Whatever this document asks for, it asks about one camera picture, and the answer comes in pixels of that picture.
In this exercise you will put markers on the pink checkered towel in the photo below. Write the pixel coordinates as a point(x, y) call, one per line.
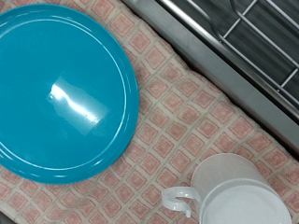
point(174, 102)

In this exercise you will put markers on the white mug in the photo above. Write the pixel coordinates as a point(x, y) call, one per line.
point(230, 186)

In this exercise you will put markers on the grey plastic crate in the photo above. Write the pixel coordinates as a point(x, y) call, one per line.
point(218, 65)

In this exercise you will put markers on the blue plate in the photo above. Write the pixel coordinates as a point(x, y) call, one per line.
point(62, 93)

